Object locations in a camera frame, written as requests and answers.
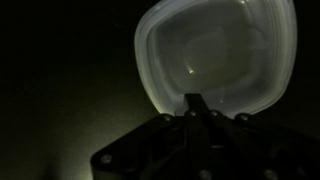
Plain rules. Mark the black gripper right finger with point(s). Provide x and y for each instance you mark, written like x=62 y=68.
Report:
x=201 y=107

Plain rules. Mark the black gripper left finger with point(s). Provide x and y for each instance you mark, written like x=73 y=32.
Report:
x=191 y=105

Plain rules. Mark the clear plastic bowl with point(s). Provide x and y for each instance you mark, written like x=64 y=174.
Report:
x=141 y=50
x=206 y=50

